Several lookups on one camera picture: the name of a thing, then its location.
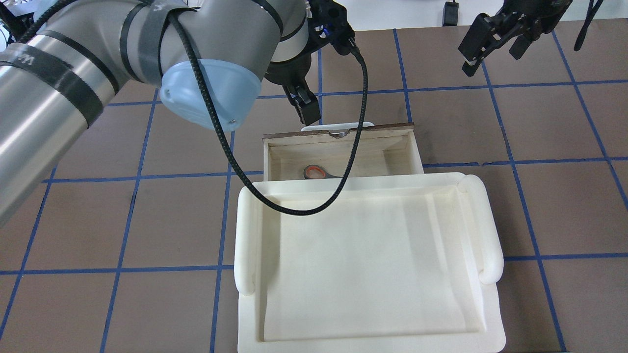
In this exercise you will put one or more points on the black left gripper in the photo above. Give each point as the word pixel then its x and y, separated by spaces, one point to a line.
pixel 287 71

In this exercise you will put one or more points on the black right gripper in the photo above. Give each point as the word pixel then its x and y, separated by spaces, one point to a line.
pixel 532 14

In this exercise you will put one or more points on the grey orange handled scissors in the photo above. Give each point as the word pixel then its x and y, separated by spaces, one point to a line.
pixel 317 172

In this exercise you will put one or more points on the wooden drawer with white handle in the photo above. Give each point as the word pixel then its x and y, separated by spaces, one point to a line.
pixel 384 150

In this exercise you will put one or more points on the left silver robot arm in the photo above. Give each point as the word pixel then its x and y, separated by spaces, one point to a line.
pixel 57 80

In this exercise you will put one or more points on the white plastic drawer cabinet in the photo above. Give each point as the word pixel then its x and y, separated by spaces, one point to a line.
pixel 397 264

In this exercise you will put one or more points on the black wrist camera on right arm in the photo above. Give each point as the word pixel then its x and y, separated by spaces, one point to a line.
pixel 327 24

